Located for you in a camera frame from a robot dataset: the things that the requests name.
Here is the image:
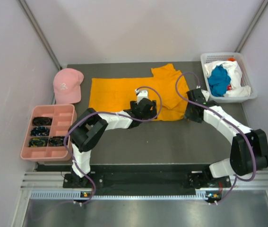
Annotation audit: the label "orange t shirt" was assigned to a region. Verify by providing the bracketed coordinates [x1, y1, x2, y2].
[89, 63, 188, 121]

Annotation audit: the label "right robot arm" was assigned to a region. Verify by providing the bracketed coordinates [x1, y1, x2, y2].
[184, 88, 268, 187]

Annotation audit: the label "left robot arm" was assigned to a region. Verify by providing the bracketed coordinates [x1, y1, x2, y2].
[69, 97, 157, 188]

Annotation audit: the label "blue t shirt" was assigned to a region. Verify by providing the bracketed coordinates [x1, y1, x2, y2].
[208, 66, 231, 97]

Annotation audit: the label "white plastic laundry basket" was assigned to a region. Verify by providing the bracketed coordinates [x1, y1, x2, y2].
[200, 52, 257, 103]

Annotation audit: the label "white t shirt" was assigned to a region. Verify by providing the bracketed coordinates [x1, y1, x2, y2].
[204, 61, 251, 97]

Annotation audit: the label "pink baseball cap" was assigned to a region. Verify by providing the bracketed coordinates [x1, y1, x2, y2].
[53, 68, 84, 105]

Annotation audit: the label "dark patterned socks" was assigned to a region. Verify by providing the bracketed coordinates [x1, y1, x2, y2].
[48, 136, 65, 147]

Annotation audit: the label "pink divided organizer tray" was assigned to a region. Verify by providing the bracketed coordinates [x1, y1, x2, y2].
[20, 104, 77, 162]

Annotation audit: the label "blue patterned socks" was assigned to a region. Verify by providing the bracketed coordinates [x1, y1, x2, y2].
[30, 126, 50, 137]

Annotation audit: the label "black folded socks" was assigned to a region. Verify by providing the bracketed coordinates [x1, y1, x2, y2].
[32, 116, 52, 126]

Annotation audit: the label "green patterned socks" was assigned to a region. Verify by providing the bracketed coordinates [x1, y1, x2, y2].
[28, 137, 48, 148]

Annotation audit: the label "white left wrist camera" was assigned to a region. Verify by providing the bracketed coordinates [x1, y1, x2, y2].
[135, 89, 148, 103]

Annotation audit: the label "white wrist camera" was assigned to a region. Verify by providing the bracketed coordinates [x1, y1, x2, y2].
[135, 89, 148, 103]
[196, 86, 209, 103]

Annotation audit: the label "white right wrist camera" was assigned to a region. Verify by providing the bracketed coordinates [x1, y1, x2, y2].
[196, 86, 209, 103]

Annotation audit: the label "aluminium frame rail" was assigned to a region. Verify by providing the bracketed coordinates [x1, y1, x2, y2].
[20, 171, 268, 200]

